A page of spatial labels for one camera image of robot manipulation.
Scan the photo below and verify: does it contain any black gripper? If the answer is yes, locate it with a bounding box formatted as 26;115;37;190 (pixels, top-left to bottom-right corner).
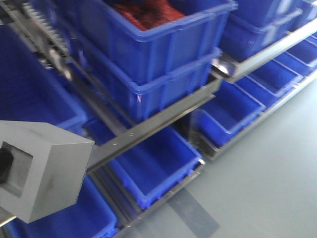
0;148;14;183

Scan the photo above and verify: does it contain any gray square foam base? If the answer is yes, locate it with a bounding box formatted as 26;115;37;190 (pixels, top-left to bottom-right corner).
0;120;95;225

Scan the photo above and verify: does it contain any lower blue bin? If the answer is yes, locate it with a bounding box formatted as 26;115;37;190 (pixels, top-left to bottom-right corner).
107;126;202;209

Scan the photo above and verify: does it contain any left blue plastic bin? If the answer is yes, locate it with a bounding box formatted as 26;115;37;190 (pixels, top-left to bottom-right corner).
54;0;238;85

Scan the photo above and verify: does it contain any blue plastic bin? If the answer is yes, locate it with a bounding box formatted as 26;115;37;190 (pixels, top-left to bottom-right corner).
229;0;305;27
54;0;238;85

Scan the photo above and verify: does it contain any right blue plastic bin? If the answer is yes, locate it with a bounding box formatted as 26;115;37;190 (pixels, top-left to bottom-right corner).
229;0;305;27

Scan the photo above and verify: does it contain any red mesh material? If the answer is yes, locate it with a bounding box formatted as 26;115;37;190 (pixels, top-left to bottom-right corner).
110;0;185;31

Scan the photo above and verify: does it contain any stainless steel rack frame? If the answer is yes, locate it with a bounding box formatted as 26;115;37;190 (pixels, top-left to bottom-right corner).
0;0;317;238

